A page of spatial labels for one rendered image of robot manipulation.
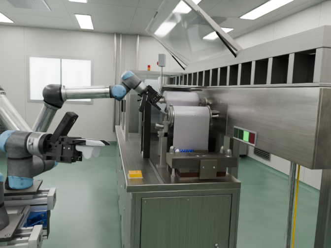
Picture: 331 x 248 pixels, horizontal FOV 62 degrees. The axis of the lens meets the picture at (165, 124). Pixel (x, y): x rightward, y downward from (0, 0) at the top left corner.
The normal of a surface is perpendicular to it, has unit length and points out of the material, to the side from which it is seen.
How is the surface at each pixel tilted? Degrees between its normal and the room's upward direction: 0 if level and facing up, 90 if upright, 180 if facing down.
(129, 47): 90
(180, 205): 90
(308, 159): 90
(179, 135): 90
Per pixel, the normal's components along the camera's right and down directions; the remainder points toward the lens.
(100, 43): 0.20, 0.12
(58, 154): -0.18, -0.03
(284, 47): -0.98, -0.01
